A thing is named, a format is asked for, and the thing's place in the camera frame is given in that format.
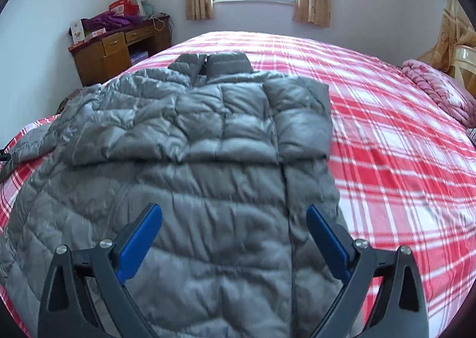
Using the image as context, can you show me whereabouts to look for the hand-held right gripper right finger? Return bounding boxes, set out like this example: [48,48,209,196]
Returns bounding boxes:
[306,205,428,338]

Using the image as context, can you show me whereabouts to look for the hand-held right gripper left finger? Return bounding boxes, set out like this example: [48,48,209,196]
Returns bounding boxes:
[37,203,163,338]

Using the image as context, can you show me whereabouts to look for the grey puffer jacket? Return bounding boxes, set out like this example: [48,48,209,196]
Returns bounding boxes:
[0,51,352,338]

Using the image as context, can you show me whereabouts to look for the red plaid bed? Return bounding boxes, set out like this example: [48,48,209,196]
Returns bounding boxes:
[0,31,476,338]

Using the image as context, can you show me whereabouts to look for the pink quilt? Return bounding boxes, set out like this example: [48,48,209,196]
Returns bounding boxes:
[402,59,476,128]

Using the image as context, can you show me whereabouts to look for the wooden desk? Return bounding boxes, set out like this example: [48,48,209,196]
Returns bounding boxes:
[68,15,172,86]

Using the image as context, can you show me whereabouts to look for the flat red box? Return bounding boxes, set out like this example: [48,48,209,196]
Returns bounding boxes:
[74,28,108,46]

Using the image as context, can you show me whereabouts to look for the white printed box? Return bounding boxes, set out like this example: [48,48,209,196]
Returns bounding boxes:
[69,20,88,44]

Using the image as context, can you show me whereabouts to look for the purple cloth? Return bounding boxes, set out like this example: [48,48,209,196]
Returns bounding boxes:
[81,10,144,31]

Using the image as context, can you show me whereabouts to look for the beige plastic chair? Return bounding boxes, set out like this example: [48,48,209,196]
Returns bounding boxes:
[448,44,476,91]

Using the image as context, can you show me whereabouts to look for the pale green bag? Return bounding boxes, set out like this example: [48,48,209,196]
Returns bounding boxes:
[141,1,159,20]

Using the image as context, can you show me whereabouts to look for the yellow patterned cloth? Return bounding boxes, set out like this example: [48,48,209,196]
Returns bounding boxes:
[422,0,476,74]

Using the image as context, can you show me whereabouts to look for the thin cable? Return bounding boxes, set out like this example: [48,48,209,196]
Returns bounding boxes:
[149,14,173,31]

